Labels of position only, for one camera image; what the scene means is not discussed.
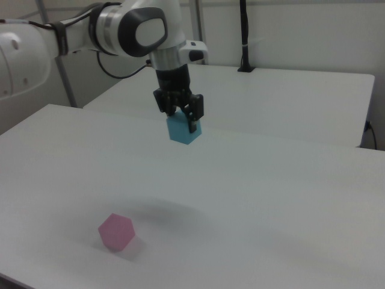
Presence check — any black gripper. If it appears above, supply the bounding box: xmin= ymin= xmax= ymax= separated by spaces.
xmin=152 ymin=64 xmax=205 ymax=134

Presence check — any blue cube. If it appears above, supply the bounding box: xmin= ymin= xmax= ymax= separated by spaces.
xmin=167 ymin=110 xmax=203 ymax=146

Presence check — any pink cube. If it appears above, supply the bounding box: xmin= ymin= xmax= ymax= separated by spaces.
xmin=97 ymin=213 xmax=135 ymax=252

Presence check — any white side table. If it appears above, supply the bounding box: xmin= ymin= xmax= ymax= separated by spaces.
xmin=82 ymin=61 xmax=375 ymax=148

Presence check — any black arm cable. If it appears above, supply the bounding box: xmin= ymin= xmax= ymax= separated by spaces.
xmin=96 ymin=51 xmax=152 ymax=80

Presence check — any grey metal frame post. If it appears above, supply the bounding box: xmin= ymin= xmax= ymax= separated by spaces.
xmin=189 ymin=0 xmax=209 ymax=65
xmin=37 ymin=0 xmax=78 ymax=108

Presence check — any black camera pole with base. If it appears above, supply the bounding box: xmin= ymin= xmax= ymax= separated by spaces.
xmin=237 ymin=0 xmax=256 ymax=73

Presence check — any black wall cable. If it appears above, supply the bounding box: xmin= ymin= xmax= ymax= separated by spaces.
xmin=365 ymin=120 xmax=378 ymax=150

